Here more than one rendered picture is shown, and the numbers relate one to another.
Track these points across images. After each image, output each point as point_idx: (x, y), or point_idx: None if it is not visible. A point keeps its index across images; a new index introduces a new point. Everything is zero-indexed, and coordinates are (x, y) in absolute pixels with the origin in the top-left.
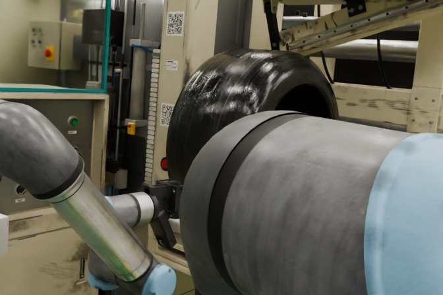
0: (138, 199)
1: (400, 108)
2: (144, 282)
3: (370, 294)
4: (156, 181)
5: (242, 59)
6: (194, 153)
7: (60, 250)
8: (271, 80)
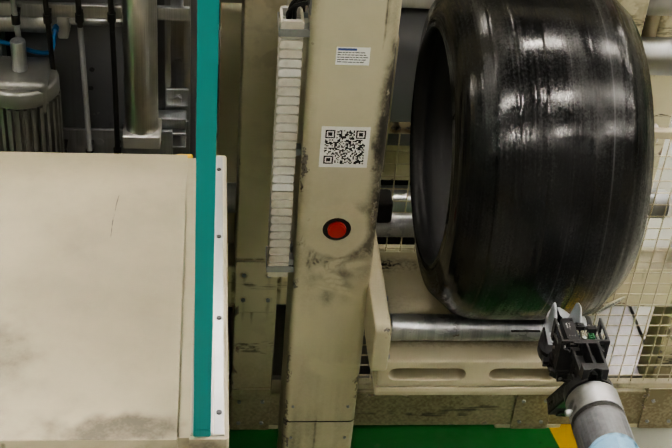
0: (617, 401)
1: None
2: None
3: None
4: (563, 342)
5: (580, 60)
6: (560, 257)
7: None
8: (649, 96)
